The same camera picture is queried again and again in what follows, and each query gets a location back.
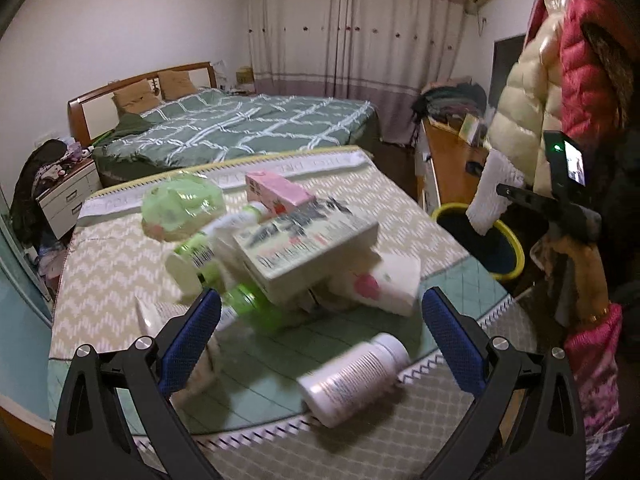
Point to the white bedside drawer cabinet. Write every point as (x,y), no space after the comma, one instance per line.
(61,204)

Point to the white printed carton box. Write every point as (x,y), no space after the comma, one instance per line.
(288,254)

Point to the black television screen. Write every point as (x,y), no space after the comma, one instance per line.
(506,54)

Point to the white pill bottle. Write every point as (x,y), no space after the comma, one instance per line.
(343,386)

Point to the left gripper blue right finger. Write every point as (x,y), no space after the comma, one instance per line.
(459,338)

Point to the pink white curtain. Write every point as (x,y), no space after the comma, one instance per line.
(381,51)

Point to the green plastic bag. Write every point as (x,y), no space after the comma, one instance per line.
(180,206)

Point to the pile of clothes on desk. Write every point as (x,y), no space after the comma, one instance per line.
(450,100)

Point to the brown left pillow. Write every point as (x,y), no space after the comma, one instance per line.
(136,98)

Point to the orange wooden desk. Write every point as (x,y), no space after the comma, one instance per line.
(440,162)

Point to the green white plastic bottle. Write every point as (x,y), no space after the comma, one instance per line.
(199,261)

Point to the white tissue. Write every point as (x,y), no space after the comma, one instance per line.
(487,205)

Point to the yellow rimmed trash bin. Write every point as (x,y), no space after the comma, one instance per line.
(499,250)

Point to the teal quilted mattress cover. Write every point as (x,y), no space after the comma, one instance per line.
(256,384)

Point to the dark clothes on cabinet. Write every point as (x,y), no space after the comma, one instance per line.
(26,217)

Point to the white tissue pack pink print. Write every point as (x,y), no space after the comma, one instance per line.
(383,280)

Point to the brown pillow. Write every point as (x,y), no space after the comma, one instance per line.
(136,98)
(175,84)

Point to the green checked quilt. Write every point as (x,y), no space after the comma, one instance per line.
(215,126)

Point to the brown right pillow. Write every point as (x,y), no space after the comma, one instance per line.
(175,84)

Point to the cream puffer jacket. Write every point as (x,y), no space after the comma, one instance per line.
(530,103)

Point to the wooden bed headboard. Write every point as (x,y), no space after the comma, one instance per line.
(96,112)

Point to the pink puffer jacket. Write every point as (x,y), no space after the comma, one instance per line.
(592,51)

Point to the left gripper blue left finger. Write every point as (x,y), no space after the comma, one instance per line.
(183,339)

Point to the pink milk carton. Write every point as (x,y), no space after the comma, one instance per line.
(277,194)

